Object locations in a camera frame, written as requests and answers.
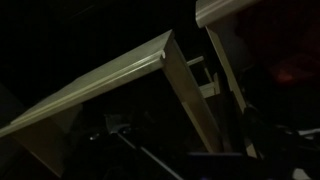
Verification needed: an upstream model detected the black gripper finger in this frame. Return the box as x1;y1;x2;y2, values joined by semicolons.
243;107;289;157

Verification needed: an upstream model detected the red garment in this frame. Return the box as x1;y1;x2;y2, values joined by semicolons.
269;56;320;85

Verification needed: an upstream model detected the wooden top right drawer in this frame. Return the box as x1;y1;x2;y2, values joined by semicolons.
195;0;320;156

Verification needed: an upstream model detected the wooden drawer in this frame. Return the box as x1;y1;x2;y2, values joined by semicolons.
0;30;222;177
195;0;320;156

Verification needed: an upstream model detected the wooden top left drawer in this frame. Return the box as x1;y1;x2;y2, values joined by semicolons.
0;30;222;177

